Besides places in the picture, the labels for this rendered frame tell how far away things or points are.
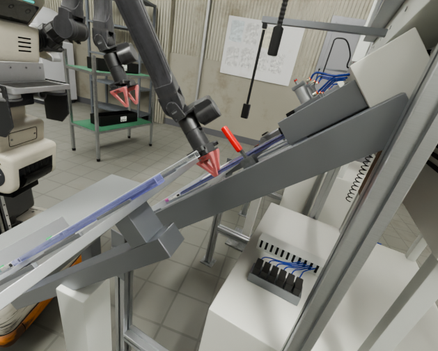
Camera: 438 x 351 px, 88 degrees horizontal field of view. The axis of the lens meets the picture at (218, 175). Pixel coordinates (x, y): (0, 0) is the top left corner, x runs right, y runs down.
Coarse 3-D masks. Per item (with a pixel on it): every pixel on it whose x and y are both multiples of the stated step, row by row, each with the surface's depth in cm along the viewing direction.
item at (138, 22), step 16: (128, 0) 50; (128, 16) 52; (144, 16) 52; (144, 32) 53; (144, 48) 55; (160, 48) 57; (144, 64) 58; (160, 64) 58; (160, 80) 60; (176, 80) 64; (160, 96) 62; (176, 96) 62
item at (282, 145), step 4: (276, 144) 73; (280, 144) 70; (284, 144) 61; (288, 144) 57; (268, 148) 74; (272, 148) 70; (276, 148) 60; (280, 148) 58; (284, 148) 53; (264, 152) 73; (268, 152) 63; (272, 152) 60; (276, 152) 55; (260, 156) 65; (264, 156) 62; (268, 156) 56; (260, 160) 54
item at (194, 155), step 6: (192, 156) 36; (198, 156) 37; (180, 162) 38; (186, 162) 37; (168, 168) 39; (174, 168) 38; (156, 174) 40; (162, 174) 40; (126, 192) 44; (96, 210) 49; (66, 228) 54
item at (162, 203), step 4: (220, 164) 124; (200, 176) 107; (204, 176) 109; (224, 176) 123; (196, 180) 103; (188, 184) 98; (192, 184) 100; (212, 184) 112; (184, 188) 95; (176, 192) 90; (168, 196) 86; (164, 200) 84; (156, 204) 80; (160, 204) 82; (164, 204) 83; (152, 208) 79; (156, 208) 80
